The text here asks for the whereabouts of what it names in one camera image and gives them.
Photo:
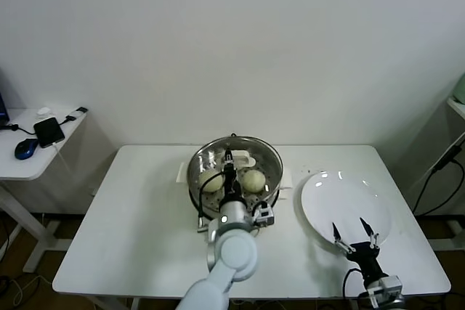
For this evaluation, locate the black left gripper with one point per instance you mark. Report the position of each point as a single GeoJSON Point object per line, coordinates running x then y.
{"type": "Point", "coordinates": [231, 192]}

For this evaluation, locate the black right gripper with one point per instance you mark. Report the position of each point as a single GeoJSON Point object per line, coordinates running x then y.
{"type": "Point", "coordinates": [365, 257]}

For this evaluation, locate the white steamed baozi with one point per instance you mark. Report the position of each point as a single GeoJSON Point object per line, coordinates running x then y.
{"type": "Point", "coordinates": [210, 183]}
{"type": "Point", "coordinates": [253, 181]}

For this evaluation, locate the round glass pot lid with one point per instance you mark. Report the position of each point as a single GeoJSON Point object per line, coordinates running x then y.
{"type": "Point", "coordinates": [261, 154]}

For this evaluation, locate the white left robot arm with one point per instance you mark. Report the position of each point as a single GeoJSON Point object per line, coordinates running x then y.
{"type": "Point", "coordinates": [232, 252]}

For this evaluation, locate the steel steamer basket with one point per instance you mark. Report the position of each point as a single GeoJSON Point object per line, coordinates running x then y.
{"type": "Point", "coordinates": [288, 179]}

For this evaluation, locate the white round plate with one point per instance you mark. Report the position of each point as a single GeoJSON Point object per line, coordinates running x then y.
{"type": "Point", "coordinates": [345, 201]}

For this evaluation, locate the white shelf board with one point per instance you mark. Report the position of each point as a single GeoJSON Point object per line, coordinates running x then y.
{"type": "Point", "coordinates": [458, 110]}

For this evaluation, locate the pale green object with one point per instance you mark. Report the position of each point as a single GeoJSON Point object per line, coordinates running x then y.
{"type": "Point", "coordinates": [460, 88]}

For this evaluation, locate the black smartphone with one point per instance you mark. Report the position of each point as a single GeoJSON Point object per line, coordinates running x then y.
{"type": "Point", "coordinates": [49, 132]}

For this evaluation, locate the small white crumpled tissue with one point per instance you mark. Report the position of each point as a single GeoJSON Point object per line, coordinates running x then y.
{"type": "Point", "coordinates": [44, 110]}

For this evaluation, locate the blue computer mouse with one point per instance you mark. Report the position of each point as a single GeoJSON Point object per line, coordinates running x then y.
{"type": "Point", "coordinates": [25, 148]}

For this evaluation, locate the white side table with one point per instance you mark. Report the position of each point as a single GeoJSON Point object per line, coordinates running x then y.
{"type": "Point", "coordinates": [22, 168]}

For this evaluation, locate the dark laptop screen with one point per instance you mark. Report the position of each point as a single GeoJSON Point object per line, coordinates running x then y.
{"type": "Point", "coordinates": [3, 106]}

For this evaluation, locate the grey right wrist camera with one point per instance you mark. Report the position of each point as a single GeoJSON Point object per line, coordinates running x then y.
{"type": "Point", "coordinates": [388, 284]}

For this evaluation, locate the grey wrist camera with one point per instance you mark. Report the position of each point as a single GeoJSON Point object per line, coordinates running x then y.
{"type": "Point", "coordinates": [388, 284]}
{"type": "Point", "coordinates": [265, 215]}

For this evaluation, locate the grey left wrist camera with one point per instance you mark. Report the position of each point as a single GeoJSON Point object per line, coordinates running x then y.
{"type": "Point", "coordinates": [265, 215]}

